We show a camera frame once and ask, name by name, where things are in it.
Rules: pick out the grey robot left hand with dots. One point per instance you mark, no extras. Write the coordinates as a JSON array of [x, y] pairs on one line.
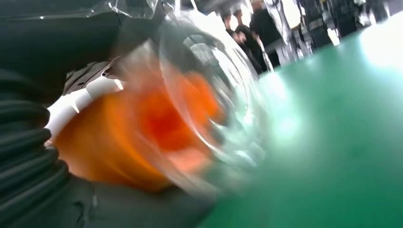
[[63, 37]]

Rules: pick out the orange bottle with clear cap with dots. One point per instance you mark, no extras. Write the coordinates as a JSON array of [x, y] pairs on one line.
[[141, 126]]

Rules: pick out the person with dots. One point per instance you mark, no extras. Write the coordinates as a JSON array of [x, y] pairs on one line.
[[244, 44], [266, 28]]

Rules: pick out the green table mat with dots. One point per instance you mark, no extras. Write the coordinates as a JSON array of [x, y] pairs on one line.
[[330, 141]]

